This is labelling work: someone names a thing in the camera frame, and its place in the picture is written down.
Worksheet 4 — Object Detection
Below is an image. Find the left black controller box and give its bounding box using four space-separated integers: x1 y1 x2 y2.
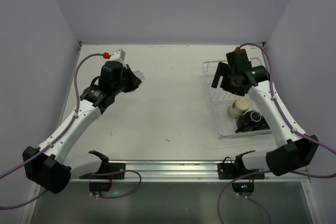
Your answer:
89 182 111 194

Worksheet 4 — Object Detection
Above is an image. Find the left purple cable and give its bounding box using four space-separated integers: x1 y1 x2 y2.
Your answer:
0 51 142 209

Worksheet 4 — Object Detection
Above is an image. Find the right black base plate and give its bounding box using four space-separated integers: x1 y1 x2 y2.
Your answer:
217 156 259 180

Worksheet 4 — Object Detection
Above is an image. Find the beige cup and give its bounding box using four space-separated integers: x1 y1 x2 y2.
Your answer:
229 98 249 119

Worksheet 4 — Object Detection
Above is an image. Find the white wire dish rack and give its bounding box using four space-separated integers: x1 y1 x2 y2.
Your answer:
202 61 271 139

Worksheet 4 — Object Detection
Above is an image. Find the black mug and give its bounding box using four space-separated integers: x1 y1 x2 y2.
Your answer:
235 111 262 133

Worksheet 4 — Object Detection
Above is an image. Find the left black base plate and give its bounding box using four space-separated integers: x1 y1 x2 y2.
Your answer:
79 163 126 180

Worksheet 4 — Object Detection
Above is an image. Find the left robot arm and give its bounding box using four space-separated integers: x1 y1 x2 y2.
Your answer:
23 59 142 194

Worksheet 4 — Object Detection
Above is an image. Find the teal cup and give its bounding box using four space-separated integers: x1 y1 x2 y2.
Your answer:
255 118 270 131

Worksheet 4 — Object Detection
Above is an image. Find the aluminium mounting rail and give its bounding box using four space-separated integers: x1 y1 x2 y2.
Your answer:
31 159 308 183

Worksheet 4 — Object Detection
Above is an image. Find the black controller box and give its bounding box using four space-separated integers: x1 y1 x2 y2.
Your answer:
89 182 111 194
232 182 255 197

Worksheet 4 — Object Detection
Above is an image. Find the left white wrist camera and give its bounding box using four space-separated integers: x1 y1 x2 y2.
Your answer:
110 49 125 66

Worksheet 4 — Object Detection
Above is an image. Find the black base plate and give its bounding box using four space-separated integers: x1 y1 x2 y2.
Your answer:
217 156 259 180
79 163 126 180

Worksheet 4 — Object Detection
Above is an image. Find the right black controller box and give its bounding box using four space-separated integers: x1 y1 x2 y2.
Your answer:
232 182 255 197

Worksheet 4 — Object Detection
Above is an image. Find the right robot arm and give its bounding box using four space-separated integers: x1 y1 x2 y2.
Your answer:
212 48 319 176

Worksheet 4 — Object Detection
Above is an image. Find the clear glass cup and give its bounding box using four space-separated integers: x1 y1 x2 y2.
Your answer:
133 70 145 84

